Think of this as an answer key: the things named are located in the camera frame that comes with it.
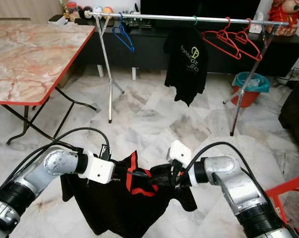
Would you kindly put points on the white cardboard box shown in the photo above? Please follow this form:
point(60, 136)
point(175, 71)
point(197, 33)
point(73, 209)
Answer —
point(58, 19)

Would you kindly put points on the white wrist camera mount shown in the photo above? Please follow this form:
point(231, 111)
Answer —
point(179, 152)
point(100, 168)

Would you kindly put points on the red fortune figurine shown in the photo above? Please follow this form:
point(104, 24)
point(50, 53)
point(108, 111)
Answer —
point(285, 15)

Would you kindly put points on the black shirt green logo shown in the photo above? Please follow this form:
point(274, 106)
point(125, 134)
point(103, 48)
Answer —
point(186, 67)

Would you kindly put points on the white round plush toy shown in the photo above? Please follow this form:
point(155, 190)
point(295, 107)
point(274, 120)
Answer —
point(97, 9)

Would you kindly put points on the red plastic stool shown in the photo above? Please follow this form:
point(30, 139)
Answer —
point(283, 191)

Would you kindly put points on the black flat television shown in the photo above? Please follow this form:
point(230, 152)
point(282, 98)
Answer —
point(199, 7)

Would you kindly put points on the blue plastic hanger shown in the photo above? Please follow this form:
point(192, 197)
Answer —
point(127, 43)

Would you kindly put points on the black round plush toy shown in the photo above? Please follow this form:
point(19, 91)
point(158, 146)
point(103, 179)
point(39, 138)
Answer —
point(86, 12)

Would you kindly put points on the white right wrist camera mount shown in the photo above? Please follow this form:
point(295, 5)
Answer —
point(179, 152)

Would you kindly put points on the green plastic hanger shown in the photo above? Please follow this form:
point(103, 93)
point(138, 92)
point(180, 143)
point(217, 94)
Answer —
point(195, 20)

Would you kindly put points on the red bucket teal bag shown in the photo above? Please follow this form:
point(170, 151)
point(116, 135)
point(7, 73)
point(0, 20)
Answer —
point(248, 87)

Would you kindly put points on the black shirt red collar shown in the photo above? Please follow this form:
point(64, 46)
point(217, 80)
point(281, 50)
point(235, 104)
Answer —
point(110, 208)

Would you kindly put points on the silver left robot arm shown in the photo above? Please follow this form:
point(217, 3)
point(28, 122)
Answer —
point(40, 183)

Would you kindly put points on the black television console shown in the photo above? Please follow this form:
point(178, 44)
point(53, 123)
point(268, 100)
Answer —
point(149, 49)

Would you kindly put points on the light wooden cabinet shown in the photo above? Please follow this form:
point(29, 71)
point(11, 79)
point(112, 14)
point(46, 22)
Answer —
point(21, 9)

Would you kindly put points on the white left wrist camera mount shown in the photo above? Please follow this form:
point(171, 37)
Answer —
point(100, 168)

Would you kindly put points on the silver metal clothes rack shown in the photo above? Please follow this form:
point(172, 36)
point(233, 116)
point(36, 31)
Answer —
point(159, 16)

